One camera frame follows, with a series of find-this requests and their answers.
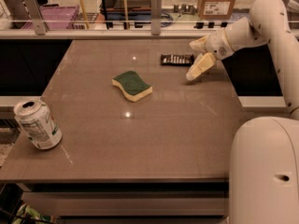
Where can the cardboard box with label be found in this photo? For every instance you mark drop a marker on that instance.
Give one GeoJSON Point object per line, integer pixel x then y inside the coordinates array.
{"type": "Point", "coordinates": [215, 9]}

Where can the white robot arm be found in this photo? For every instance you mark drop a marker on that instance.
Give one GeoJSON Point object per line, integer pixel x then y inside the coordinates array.
{"type": "Point", "coordinates": [264, 161]}

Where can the purple plastic crate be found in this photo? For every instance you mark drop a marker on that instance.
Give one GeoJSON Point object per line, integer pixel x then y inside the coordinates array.
{"type": "Point", "coordinates": [58, 18]}

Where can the yellow pole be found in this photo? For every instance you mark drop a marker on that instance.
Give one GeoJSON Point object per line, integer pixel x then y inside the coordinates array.
{"type": "Point", "coordinates": [84, 14]}

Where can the black rxbar chocolate wrapper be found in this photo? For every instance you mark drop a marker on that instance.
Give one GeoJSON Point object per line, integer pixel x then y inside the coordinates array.
{"type": "Point", "coordinates": [177, 60]}

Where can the green yellow sponge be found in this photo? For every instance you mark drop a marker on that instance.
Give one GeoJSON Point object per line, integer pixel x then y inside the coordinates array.
{"type": "Point", "coordinates": [132, 86]}

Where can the metal railing post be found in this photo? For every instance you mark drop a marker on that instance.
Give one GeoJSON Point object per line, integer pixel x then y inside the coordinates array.
{"type": "Point", "coordinates": [155, 20]}
{"type": "Point", "coordinates": [40, 26]}

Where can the green patterned bag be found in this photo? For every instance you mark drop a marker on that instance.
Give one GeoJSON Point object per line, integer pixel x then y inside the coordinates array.
{"type": "Point", "coordinates": [28, 215]}

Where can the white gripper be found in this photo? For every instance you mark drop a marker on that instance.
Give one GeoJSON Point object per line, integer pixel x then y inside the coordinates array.
{"type": "Point", "coordinates": [219, 46]}

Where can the middle metal railing post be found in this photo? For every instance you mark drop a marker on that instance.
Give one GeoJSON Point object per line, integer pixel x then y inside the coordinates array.
{"type": "Point", "coordinates": [155, 20]}

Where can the left metal railing post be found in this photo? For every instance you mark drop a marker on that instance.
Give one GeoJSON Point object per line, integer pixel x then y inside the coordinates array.
{"type": "Point", "coordinates": [40, 26]}

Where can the white green 7up can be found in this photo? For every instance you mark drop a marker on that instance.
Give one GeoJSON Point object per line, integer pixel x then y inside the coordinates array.
{"type": "Point", "coordinates": [35, 119]}

